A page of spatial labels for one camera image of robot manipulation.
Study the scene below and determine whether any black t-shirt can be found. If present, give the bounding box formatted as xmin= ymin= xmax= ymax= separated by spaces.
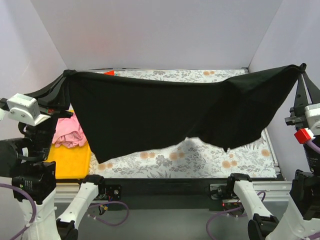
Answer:
xmin=62 ymin=62 xmax=307 ymax=165

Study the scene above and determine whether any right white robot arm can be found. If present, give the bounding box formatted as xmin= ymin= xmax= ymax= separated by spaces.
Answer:
xmin=226 ymin=72 xmax=320 ymax=240

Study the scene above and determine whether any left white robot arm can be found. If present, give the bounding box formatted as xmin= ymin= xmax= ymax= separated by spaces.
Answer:
xmin=0 ymin=71 xmax=107 ymax=240

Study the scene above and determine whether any pink t-shirt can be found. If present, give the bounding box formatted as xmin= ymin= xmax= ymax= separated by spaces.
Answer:
xmin=52 ymin=113 xmax=87 ymax=149

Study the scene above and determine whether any yellow plastic tray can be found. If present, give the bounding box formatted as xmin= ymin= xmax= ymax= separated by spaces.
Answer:
xmin=46 ymin=109 xmax=92 ymax=180

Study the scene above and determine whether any red folded t-shirt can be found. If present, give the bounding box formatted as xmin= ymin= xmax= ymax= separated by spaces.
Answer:
xmin=103 ymin=70 xmax=116 ymax=76

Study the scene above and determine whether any floral table cloth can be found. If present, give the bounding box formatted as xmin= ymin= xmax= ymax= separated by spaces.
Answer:
xmin=90 ymin=70 xmax=277 ymax=178

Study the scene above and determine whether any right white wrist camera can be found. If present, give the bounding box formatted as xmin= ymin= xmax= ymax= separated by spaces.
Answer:
xmin=294 ymin=103 xmax=320 ymax=144

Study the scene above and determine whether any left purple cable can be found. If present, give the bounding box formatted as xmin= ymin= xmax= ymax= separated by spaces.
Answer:
xmin=0 ymin=182 xmax=130 ymax=240

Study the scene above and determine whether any aluminium frame rail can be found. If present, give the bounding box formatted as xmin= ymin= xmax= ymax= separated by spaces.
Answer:
xmin=54 ymin=181 xmax=292 ymax=203

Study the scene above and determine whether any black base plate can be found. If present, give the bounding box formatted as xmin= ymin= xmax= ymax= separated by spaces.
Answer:
xmin=104 ymin=178 xmax=227 ymax=210

